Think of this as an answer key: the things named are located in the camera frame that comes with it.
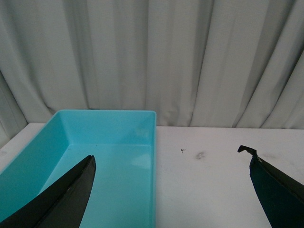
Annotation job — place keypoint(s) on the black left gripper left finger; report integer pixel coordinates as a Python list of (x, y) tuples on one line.
[(62, 204)]

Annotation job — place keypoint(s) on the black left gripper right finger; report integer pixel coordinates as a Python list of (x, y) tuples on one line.
[(281, 197)]

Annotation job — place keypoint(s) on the turquoise plastic storage bin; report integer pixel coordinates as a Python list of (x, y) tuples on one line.
[(124, 146)]

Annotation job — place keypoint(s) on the white pleated curtain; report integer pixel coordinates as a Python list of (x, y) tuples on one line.
[(203, 63)]

